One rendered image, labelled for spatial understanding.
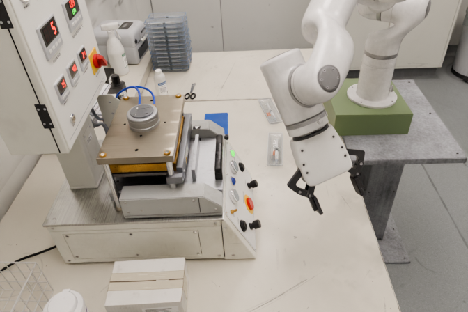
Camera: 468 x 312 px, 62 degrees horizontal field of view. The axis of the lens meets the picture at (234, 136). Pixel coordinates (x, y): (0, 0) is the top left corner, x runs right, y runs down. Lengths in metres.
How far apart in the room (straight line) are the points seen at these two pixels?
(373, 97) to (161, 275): 1.01
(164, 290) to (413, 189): 1.82
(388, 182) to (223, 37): 2.24
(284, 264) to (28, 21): 0.84
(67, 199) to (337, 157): 0.72
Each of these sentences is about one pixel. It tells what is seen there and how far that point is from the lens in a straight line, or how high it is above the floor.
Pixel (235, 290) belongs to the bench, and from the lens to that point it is 1.09.
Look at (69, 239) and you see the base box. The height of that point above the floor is 0.87.
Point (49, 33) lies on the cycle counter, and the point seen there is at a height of 1.39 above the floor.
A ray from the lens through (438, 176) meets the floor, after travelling 2.67.
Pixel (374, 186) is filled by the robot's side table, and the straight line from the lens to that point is 1.88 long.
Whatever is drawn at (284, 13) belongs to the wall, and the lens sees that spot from 3.57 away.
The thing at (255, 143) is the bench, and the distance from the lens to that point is 1.49.
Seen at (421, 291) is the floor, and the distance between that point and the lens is 2.10.
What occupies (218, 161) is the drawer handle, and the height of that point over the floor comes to 1.01.
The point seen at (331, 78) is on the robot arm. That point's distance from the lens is 0.68.
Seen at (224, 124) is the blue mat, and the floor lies 0.75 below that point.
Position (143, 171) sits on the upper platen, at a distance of 1.00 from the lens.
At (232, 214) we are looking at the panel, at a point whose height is 0.89.
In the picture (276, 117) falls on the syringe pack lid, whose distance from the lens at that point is 1.59.
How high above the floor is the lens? 1.68
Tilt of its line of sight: 38 degrees down
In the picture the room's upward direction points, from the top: 3 degrees counter-clockwise
